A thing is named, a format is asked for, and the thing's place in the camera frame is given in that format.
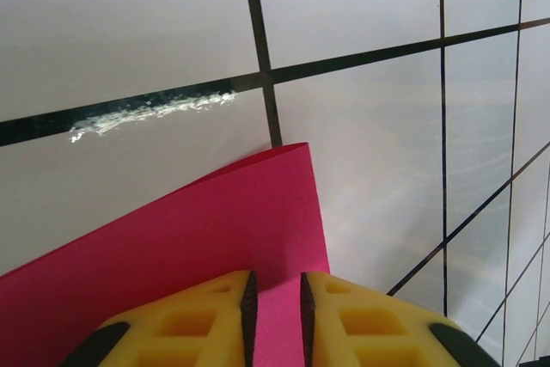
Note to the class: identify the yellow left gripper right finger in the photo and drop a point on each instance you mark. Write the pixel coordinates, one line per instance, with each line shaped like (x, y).
(365, 324)

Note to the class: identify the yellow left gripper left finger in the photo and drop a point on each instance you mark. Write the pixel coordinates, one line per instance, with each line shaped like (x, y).
(193, 319)

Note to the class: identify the pink paper sheet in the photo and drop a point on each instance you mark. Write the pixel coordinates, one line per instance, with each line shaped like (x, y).
(193, 221)

